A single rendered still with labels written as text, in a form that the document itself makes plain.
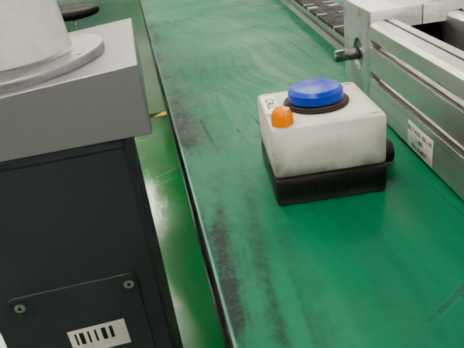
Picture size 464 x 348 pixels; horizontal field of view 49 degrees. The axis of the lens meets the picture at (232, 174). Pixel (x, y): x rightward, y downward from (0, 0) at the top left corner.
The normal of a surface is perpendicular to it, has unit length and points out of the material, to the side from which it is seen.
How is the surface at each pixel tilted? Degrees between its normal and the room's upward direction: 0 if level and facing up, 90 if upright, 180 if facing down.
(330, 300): 0
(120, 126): 90
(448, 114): 90
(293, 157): 90
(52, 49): 87
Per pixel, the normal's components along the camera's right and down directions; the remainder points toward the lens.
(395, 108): -0.99, 0.15
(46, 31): 0.87, 0.07
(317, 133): 0.08, 0.45
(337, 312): -0.13, -0.88
